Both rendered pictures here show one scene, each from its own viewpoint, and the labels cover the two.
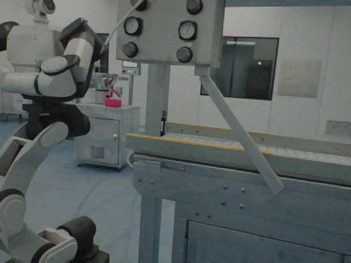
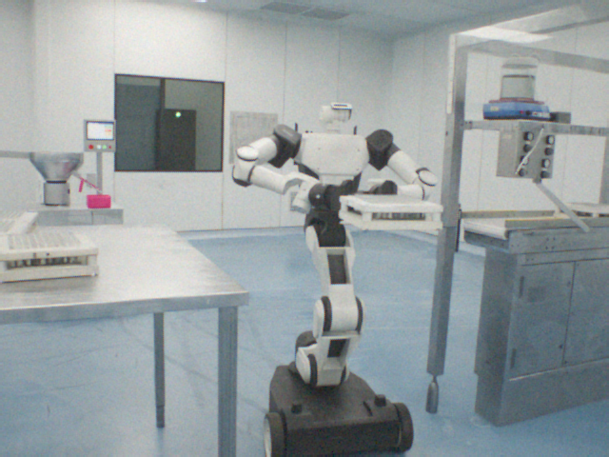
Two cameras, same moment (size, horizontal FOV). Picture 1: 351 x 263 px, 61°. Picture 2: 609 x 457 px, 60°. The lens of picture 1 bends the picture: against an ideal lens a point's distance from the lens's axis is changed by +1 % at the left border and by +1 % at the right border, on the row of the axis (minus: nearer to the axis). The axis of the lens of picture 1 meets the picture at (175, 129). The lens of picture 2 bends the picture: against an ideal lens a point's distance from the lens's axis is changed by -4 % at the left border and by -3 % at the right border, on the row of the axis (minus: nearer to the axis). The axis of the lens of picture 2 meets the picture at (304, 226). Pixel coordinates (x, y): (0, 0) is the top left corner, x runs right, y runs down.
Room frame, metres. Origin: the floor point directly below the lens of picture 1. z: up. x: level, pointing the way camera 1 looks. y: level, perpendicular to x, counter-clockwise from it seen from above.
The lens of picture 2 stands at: (-0.35, 2.19, 1.24)
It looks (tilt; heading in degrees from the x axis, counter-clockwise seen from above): 9 degrees down; 318
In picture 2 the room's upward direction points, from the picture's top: 2 degrees clockwise
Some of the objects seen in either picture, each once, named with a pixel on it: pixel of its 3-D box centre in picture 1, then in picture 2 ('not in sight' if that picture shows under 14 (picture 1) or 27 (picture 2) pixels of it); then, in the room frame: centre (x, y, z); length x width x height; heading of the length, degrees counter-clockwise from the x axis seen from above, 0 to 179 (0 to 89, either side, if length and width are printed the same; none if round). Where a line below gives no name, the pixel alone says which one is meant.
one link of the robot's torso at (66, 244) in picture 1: (46, 250); (322, 365); (1.27, 0.57, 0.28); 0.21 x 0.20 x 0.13; 152
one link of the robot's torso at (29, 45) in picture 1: (54, 61); (327, 166); (1.31, 0.55, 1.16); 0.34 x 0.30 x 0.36; 62
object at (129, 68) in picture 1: (130, 80); (100, 161); (3.71, 0.61, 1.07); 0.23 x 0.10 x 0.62; 77
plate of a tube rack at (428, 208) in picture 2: not in sight; (388, 204); (0.70, 0.88, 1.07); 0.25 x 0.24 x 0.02; 61
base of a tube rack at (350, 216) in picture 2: not in sight; (387, 219); (0.70, 0.88, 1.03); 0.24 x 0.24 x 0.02; 61
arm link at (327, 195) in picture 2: not in sight; (336, 197); (0.93, 0.89, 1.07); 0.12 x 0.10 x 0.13; 3
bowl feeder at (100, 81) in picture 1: (107, 89); (66, 178); (3.68, 0.88, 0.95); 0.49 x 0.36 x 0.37; 77
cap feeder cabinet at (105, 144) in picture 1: (107, 134); (74, 256); (3.62, 0.85, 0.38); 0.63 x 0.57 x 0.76; 77
